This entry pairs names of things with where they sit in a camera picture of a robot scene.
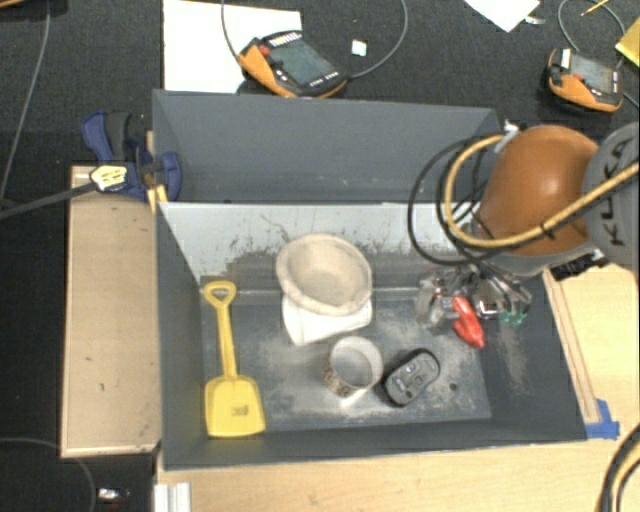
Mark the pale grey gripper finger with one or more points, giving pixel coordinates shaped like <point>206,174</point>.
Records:
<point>488,309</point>
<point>431,302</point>

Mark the red toy pepper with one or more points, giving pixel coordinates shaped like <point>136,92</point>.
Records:
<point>470,322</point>

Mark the black computer mouse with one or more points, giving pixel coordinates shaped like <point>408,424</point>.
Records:
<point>412,377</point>

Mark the white patterned cup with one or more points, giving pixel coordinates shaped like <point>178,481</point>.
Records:
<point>352,367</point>

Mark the white funnel-shaped bowl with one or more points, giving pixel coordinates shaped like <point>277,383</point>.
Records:
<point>325,280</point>

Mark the grey metal bin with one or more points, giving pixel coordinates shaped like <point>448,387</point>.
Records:
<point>310,150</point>

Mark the yellow toy shovel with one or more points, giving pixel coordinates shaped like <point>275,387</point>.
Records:
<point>234,402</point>

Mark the pale wood board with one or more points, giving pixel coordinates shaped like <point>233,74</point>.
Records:
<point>110,320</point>

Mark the black cylinder on white bracket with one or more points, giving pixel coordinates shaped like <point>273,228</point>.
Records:
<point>575,268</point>

